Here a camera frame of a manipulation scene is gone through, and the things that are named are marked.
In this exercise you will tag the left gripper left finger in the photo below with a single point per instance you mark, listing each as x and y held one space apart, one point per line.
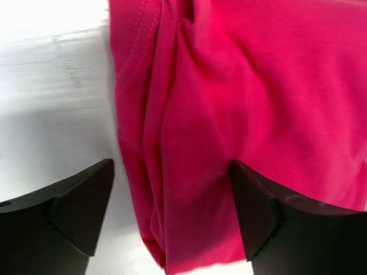
55 230

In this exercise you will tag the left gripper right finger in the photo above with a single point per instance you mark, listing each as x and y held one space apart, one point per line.
287 233

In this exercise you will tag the magenta red t shirt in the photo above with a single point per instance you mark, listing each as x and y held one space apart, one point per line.
278 85

